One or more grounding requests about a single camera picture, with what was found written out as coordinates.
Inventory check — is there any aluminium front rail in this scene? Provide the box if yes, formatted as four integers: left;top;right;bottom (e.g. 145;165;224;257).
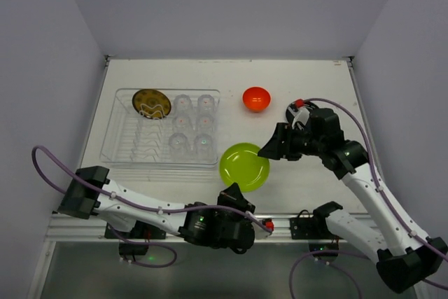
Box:
44;211;414;244

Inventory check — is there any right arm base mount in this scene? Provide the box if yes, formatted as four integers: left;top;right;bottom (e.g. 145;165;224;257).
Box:
289;209;340;258

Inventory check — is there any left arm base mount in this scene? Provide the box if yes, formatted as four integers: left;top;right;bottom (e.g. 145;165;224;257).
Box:
104;221;169;263

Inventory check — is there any clear glass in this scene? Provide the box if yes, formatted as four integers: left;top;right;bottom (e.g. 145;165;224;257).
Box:
196;113;215;134
174;94;193;113
193;134;214;158
172;112;193;134
197;94;216;113
168;132;190;156

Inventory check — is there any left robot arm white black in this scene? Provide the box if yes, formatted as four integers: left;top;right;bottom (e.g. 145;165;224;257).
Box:
57;166;256;254

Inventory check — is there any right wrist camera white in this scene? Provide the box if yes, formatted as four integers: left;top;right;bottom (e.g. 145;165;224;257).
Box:
288;99;312;132

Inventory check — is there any lime green plate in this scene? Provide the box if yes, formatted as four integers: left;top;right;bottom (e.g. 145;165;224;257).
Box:
219;142;270;193

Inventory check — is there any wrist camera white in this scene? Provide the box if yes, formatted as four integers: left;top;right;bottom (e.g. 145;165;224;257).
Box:
288;99;312;132
252;218;274;240

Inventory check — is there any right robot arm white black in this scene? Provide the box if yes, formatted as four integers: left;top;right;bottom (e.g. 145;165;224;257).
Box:
258;108;447;293

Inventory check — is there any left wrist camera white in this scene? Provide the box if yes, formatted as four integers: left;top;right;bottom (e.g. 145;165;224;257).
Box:
252;218;274;240

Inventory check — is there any olive yellow plate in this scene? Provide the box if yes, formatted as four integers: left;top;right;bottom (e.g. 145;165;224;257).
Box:
132;89;172;120

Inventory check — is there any orange plastic bowl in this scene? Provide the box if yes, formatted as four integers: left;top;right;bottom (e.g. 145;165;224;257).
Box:
242;86;271;113

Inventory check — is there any clear plastic dish rack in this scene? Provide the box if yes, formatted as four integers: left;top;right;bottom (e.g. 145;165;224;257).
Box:
99;88;221;169

